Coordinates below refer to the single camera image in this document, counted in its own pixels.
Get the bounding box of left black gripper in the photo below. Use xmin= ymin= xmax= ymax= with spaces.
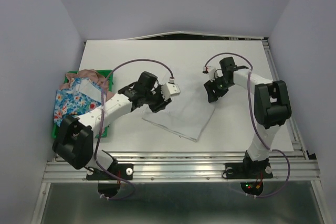
xmin=145 ymin=86 xmax=172 ymax=114

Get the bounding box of pink skirt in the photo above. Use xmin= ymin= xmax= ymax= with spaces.
xmin=58 ymin=68 xmax=116 ymax=120

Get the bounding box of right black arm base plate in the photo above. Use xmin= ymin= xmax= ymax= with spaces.
xmin=224 ymin=163 xmax=273 ymax=179

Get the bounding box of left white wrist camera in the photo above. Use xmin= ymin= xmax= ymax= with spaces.
xmin=161 ymin=82 xmax=181 ymax=101

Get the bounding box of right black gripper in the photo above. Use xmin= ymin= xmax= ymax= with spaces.
xmin=203 ymin=76 xmax=233 ymax=103

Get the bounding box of white skirt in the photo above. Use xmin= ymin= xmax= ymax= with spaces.
xmin=141 ymin=63 xmax=216 ymax=142

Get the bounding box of aluminium table frame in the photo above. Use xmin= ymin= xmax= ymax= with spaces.
xmin=32 ymin=39 xmax=333 ymax=223

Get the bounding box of green plastic bin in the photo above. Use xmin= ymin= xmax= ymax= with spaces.
xmin=50 ymin=69 xmax=115 ymax=141

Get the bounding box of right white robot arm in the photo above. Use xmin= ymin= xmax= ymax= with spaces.
xmin=203 ymin=52 xmax=292 ymax=177

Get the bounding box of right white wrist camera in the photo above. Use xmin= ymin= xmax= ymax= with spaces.
xmin=203 ymin=66 xmax=221 ymax=81

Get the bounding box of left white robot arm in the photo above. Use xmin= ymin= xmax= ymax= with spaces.
xmin=52 ymin=71 xmax=180 ymax=179

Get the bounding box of blue floral skirt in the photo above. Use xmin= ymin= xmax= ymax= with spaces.
xmin=54 ymin=78 xmax=101 ymax=126

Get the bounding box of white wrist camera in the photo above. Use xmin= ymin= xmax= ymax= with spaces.
xmin=161 ymin=82 xmax=181 ymax=101
xmin=203 ymin=66 xmax=221 ymax=81

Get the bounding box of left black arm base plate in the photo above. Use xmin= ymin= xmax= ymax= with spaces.
xmin=86 ymin=163 xmax=134 ymax=181

